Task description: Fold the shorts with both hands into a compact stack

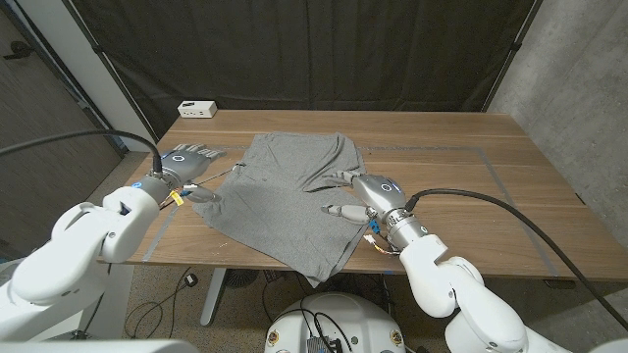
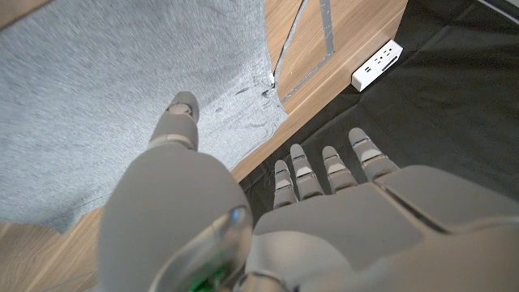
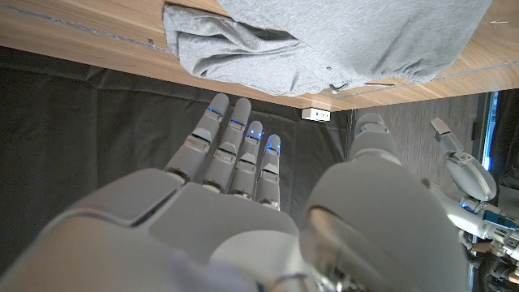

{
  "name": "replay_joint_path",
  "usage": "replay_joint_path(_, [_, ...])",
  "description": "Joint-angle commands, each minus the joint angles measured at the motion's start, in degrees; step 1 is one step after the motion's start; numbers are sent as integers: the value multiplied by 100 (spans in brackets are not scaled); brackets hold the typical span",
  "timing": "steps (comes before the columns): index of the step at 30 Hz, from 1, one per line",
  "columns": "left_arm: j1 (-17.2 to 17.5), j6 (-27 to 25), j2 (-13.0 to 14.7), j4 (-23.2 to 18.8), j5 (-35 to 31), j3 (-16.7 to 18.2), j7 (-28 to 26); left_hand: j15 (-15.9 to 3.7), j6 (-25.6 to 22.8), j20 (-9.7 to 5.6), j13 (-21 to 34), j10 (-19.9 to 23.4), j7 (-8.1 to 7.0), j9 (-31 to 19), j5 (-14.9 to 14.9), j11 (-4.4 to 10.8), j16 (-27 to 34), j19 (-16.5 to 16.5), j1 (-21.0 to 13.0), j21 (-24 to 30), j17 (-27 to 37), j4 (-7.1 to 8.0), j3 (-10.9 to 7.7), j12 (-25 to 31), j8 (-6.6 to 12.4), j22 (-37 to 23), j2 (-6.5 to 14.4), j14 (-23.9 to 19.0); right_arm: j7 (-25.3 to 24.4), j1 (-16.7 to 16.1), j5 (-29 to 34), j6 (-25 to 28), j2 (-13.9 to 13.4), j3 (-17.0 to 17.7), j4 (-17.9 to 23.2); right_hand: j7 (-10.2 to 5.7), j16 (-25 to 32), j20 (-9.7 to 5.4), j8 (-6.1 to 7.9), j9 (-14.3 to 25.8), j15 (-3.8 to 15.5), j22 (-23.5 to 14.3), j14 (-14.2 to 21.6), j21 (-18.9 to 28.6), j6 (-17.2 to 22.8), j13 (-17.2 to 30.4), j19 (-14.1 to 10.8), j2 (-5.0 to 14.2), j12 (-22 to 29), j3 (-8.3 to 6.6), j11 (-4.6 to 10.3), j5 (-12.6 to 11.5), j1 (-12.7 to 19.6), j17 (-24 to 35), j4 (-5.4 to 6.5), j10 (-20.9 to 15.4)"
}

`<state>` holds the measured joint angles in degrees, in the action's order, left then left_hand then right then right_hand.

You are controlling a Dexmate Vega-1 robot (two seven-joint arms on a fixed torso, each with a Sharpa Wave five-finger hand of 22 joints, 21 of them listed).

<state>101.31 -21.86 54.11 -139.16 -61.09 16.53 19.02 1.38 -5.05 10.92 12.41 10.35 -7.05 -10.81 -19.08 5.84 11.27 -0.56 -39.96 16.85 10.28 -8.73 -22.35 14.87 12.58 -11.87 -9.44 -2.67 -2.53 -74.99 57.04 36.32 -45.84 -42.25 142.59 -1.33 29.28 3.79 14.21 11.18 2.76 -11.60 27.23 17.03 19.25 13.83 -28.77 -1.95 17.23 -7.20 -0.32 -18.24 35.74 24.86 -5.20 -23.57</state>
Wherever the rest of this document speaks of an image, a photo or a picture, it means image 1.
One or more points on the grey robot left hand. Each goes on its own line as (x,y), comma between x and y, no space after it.
(181,164)

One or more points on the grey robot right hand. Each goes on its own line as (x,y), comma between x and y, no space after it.
(380,193)

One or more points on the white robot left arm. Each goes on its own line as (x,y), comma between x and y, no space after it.
(73,255)

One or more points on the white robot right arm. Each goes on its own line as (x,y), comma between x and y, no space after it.
(441,279)

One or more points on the white power strip box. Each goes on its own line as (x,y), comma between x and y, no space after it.
(197,109)

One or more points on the grey tape rectangle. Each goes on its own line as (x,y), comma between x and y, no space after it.
(422,148)

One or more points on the black power plug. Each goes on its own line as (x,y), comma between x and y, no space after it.
(191,280)

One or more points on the black backdrop stand pole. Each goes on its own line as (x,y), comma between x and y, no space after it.
(512,49)
(113,68)

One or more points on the white robot torso base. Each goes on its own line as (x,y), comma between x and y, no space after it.
(363,318)

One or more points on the black round floor fan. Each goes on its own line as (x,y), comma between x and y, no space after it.
(240,277)

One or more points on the white table leg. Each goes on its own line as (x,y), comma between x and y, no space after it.
(214,294)

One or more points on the small grey electronics box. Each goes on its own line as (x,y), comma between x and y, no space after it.
(321,344)

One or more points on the white robot chest rim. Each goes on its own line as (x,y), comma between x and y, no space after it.
(98,347)

